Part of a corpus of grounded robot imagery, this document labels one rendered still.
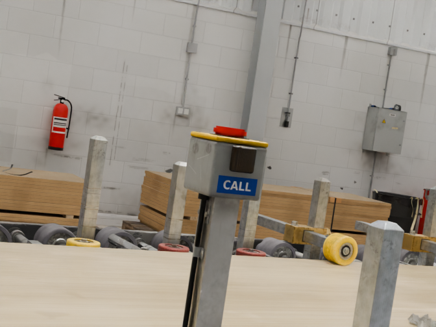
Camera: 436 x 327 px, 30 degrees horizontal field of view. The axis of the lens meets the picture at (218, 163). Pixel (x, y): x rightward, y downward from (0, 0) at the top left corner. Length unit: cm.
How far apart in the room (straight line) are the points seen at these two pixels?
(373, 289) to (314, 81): 825
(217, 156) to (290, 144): 829
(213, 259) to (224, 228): 4
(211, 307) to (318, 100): 842
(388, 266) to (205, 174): 31
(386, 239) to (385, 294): 8
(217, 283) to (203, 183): 12
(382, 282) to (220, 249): 25
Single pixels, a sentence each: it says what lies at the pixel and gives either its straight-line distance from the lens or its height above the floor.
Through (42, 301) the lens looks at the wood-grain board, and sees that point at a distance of 139.
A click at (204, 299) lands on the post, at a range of 97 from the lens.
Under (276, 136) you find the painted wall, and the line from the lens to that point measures 912.
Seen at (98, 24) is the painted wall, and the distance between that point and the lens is 836.
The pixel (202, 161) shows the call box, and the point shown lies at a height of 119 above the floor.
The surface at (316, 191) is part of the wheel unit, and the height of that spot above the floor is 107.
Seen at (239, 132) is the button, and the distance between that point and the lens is 95.
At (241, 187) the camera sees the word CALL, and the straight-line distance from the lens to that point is 94.
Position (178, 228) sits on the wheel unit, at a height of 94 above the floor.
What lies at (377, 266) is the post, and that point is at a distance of 111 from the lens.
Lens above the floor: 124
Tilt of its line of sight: 3 degrees down
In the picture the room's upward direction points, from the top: 8 degrees clockwise
